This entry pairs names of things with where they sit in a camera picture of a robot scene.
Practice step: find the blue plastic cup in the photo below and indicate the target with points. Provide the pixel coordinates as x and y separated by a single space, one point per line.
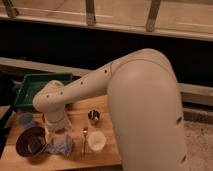
26 120

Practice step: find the dark purple bowl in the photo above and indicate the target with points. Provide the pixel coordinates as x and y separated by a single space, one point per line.
31 142

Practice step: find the blue grey towel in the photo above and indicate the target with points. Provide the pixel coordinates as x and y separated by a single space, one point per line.
60 146

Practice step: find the green plastic tray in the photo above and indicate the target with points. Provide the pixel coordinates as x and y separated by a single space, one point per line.
33 83

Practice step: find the metal spoon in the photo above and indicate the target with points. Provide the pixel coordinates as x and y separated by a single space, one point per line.
85 133

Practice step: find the white cup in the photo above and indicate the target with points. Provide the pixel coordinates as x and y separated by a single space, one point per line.
96 141

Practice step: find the small metal cup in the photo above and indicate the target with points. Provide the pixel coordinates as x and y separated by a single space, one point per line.
94 117

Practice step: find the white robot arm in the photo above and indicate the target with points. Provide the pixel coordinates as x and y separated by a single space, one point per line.
145 105

